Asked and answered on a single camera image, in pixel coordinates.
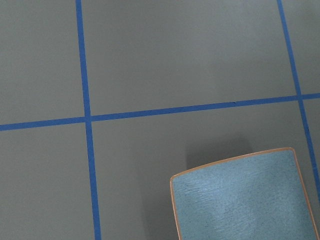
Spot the blue square plate orange rim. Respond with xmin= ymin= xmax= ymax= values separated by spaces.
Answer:
xmin=170 ymin=147 xmax=320 ymax=240

